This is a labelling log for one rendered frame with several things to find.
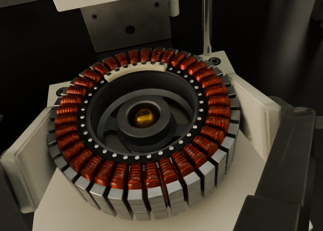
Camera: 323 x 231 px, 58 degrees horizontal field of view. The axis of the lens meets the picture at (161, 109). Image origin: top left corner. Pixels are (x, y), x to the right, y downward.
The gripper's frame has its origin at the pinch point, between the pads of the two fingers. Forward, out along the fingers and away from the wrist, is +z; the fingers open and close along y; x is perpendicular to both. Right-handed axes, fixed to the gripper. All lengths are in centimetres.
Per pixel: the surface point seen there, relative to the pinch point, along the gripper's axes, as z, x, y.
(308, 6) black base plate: 13.4, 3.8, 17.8
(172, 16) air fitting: 12.3, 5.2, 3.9
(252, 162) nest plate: -1.4, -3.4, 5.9
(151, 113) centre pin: -0.1, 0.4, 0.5
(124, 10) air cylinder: 10.3, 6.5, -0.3
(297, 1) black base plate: 14.4, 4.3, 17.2
